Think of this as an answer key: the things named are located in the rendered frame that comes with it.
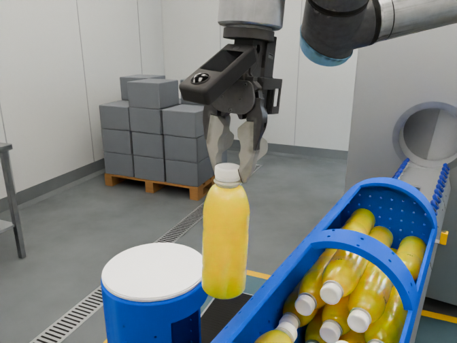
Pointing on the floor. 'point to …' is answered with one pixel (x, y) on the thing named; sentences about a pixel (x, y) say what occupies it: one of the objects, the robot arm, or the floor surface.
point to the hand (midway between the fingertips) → (228, 171)
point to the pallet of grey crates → (156, 137)
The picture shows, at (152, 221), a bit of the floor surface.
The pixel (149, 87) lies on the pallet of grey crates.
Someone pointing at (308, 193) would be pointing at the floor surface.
